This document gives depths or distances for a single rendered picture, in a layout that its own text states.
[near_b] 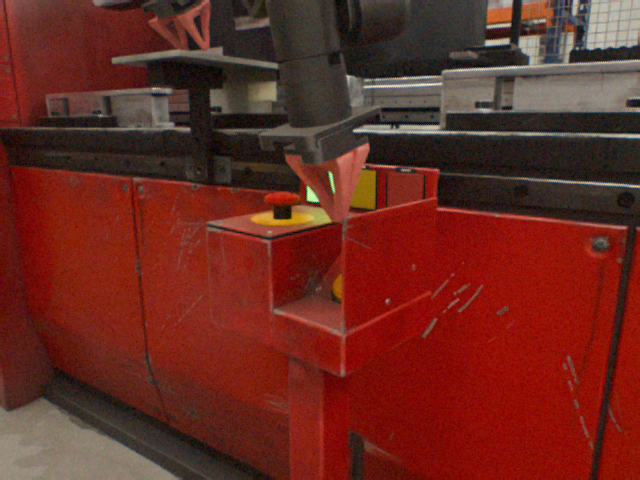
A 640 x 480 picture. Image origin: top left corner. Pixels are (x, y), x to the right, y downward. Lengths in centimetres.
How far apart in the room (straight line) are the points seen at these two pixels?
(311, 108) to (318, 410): 34
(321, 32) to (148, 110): 95
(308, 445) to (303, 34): 45
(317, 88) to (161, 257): 81
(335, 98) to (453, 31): 104
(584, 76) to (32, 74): 149
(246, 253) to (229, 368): 62
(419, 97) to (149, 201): 64
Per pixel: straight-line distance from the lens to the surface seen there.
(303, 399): 60
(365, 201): 59
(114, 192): 127
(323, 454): 63
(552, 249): 72
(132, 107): 139
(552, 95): 83
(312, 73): 43
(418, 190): 55
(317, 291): 55
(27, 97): 177
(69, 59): 185
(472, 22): 144
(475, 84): 85
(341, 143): 43
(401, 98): 119
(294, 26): 43
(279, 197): 55
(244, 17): 114
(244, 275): 53
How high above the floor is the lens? 89
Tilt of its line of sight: 14 degrees down
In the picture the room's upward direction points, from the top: straight up
